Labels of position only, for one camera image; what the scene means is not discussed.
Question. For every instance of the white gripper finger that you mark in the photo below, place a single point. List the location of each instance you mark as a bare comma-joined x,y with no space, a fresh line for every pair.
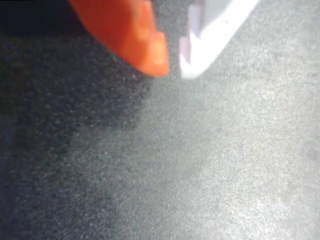
212,30

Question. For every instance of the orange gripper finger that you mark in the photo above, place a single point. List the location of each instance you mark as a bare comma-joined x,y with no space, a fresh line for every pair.
125,32

